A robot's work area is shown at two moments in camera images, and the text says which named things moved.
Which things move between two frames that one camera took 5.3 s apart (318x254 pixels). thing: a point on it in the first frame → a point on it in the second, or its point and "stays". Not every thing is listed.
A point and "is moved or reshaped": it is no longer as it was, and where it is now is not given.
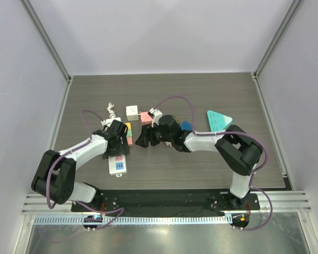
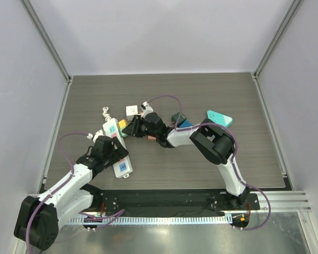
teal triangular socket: [218, 122] stays
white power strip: [117, 164] is moved or reshaped
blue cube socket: [186, 125] stays
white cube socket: [132, 112] stays
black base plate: [172, 202] stays
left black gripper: [123, 149] → [120, 152]
